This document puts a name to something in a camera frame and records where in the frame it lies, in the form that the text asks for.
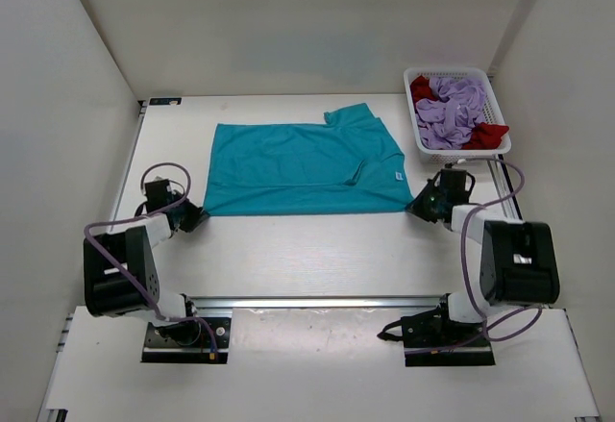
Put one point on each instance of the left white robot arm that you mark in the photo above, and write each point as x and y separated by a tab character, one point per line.
120	274

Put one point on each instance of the lilac t shirt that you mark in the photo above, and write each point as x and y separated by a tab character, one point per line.
449	114

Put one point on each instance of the red t shirt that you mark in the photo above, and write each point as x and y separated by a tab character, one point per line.
485	136

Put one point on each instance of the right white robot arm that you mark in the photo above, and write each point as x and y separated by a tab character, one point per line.
505	262

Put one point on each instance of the dark label sticker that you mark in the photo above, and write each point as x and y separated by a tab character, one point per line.
165	101

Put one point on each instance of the teal t shirt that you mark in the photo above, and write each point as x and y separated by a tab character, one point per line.
350	163

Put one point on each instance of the white plastic basket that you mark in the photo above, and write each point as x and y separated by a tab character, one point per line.
454	114

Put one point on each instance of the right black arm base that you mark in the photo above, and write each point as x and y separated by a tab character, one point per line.
432	339

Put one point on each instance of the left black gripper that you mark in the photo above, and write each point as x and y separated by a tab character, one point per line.
195	217

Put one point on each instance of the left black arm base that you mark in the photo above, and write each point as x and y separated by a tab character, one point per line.
190	343

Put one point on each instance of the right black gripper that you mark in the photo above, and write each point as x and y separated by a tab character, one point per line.
418	207

